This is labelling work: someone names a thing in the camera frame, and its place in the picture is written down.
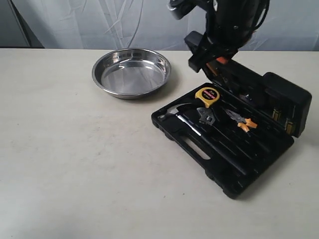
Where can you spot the yellow handled pliers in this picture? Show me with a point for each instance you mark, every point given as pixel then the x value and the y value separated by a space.
pixel 246 124

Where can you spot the yellow tape measure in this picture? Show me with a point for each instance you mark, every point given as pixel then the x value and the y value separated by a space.
pixel 208 96

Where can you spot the round stainless steel pan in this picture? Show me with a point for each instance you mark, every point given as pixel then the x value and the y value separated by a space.
pixel 131 73

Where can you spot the white wrinkled backdrop curtain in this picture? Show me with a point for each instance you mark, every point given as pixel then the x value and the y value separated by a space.
pixel 290 25

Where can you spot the black plastic tool case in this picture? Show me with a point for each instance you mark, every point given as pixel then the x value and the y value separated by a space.
pixel 236 125

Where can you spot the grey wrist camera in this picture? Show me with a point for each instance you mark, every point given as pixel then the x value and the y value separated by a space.
pixel 181 8

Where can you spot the yellow black screwdriver bits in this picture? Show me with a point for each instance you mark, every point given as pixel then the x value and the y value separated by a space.
pixel 286 122

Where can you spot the steel claw hammer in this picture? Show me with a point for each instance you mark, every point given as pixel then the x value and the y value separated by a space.
pixel 173 111

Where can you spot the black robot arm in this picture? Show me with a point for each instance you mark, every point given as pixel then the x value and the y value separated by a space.
pixel 229 26

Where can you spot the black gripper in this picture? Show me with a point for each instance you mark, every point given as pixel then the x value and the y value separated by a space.
pixel 204 51

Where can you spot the black adjustable wrench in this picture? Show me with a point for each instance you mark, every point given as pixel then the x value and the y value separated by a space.
pixel 206 116

